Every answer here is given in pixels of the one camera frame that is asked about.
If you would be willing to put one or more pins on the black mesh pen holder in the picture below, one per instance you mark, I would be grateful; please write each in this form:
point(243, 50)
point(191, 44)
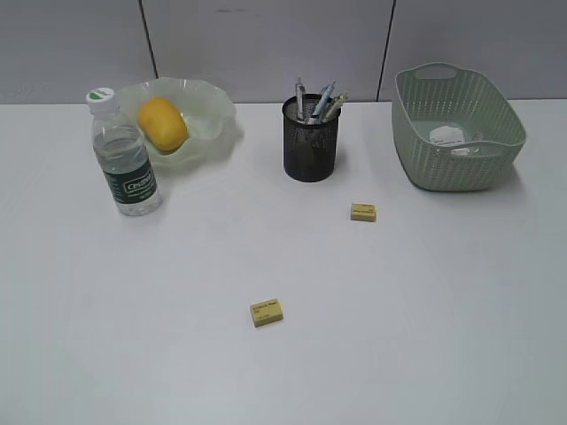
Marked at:
point(309, 150)

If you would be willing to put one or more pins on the blue and white pen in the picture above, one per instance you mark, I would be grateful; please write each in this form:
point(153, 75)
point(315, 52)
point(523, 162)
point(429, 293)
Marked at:
point(322, 105)

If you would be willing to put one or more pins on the green woven plastic basket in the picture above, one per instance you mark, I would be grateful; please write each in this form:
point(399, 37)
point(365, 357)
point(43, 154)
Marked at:
point(438, 94)

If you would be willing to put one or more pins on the yellow mango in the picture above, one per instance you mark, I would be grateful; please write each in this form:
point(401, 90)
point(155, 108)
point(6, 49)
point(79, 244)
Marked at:
point(163, 124)

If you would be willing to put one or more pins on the grey and white pen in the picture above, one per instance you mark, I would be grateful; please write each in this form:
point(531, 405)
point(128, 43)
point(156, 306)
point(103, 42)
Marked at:
point(300, 92)

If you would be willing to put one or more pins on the white waste paper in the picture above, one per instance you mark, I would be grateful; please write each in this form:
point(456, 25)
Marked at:
point(456, 139)

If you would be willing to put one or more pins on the yellow eraser front label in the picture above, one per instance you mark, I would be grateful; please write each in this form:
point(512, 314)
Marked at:
point(266, 312)

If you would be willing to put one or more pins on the beige grip pen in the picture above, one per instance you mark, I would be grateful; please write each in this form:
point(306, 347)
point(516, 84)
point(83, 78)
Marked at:
point(335, 106)

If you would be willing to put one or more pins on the yellow eraser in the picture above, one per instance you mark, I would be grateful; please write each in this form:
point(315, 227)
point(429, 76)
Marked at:
point(363, 212)

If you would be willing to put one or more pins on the clear water bottle green label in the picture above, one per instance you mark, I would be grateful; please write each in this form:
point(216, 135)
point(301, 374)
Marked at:
point(122, 155)

